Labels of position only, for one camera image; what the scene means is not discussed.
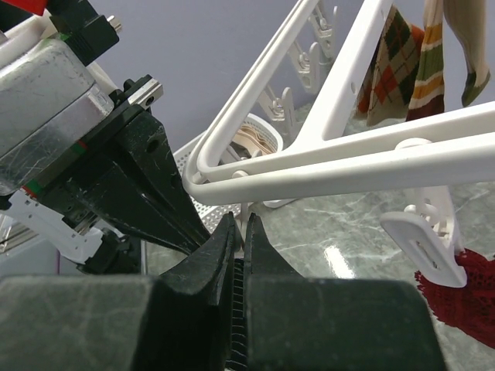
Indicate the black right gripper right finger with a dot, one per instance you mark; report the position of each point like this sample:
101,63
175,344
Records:
298,323

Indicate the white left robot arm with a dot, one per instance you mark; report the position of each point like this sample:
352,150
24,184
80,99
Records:
46,206

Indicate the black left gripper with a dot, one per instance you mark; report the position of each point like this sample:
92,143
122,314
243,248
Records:
49,101

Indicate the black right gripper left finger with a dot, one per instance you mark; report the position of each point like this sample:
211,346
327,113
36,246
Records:
179,320

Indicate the red lace bra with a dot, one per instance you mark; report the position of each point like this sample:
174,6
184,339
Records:
471,308

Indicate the white clip on bra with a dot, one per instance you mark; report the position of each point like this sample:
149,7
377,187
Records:
427,231

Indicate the argyle patterned sock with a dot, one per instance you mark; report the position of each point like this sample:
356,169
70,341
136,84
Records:
390,78

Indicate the black striped underwear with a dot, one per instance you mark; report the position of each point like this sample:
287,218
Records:
238,354

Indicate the striped brown sock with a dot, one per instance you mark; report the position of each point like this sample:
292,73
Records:
429,90

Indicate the white clip hanger frame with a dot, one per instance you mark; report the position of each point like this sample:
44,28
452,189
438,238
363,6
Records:
456,147

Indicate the beige brown sock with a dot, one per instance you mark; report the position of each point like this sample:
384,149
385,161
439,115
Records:
467,20

